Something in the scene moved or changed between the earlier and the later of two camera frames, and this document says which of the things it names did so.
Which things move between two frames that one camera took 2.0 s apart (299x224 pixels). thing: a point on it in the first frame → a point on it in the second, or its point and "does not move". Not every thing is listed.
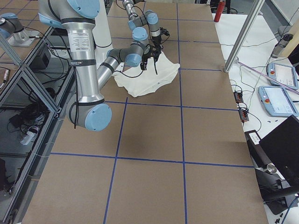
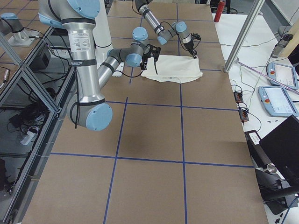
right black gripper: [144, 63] does not move
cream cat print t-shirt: [135, 82] → [173, 68]
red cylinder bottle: [219, 10] does not move
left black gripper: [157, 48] → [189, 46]
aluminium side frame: [32, 95] does not move
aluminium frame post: [256, 7] does not move
